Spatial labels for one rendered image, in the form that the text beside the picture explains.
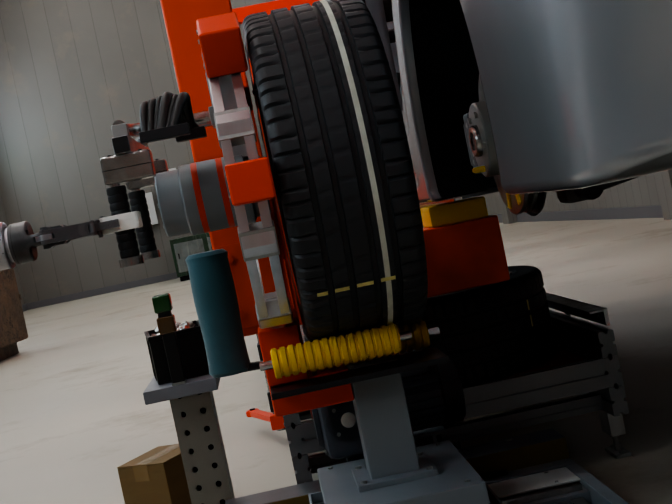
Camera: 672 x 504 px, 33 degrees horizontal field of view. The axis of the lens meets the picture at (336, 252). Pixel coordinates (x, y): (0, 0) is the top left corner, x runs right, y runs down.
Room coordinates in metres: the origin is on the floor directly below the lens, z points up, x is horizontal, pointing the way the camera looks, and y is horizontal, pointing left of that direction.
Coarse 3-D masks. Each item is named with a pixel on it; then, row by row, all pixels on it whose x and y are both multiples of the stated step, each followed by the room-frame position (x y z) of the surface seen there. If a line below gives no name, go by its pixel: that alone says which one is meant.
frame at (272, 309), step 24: (240, 72) 2.06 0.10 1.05; (216, 96) 2.02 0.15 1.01; (240, 96) 2.01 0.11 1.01; (216, 120) 1.97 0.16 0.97; (240, 120) 1.97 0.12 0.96; (240, 144) 1.99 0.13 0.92; (240, 216) 1.97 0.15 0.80; (264, 216) 1.97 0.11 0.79; (240, 240) 1.97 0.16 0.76; (264, 240) 1.97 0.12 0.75; (264, 312) 2.09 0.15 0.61; (288, 312) 2.10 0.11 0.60
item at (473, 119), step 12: (480, 84) 2.33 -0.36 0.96; (480, 96) 2.35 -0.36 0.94; (480, 108) 2.19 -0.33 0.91; (468, 120) 2.27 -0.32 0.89; (480, 120) 2.18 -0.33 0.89; (480, 132) 2.20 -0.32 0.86; (492, 144) 2.17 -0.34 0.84; (492, 156) 2.17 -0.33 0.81; (492, 168) 2.19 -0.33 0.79; (504, 192) 2.30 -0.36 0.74; (516, 204) 2.22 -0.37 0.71; (528, 204) 2.20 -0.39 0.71
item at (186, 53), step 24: (168, 0) 2.63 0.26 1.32; (192, 0) 2.64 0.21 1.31; (216, 0) 2.64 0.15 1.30; (168, 24) 2.63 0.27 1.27; (192, 24) 2.64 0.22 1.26; (192, 48) 2.64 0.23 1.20; (192, 72) 2.63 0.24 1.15; (192, 96) 2.63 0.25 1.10; (192, 144) 2.63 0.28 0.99; (216, 144) 2.64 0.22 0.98; (216, 240) 2.63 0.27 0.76; (240, 264) 2.63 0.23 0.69; (264, 264) 2.63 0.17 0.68; (240, 288) 2.63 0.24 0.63; (264, 288) 2.63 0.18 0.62; (288, 288) 2.64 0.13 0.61; (240, 312) 2.62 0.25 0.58
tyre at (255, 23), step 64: (256, 64) 1.99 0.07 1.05; (320, 64) 1.97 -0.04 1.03; (384, 64) 1.97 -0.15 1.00; (320, 128) 1.92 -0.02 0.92; (384, 128) 1.92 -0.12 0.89; (320, 192) 1.92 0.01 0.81; (384, 192) 1.93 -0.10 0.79; (320, 256) 1.95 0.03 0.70; (320, 320) 2.05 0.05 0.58; (384, 320) 2.11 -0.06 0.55
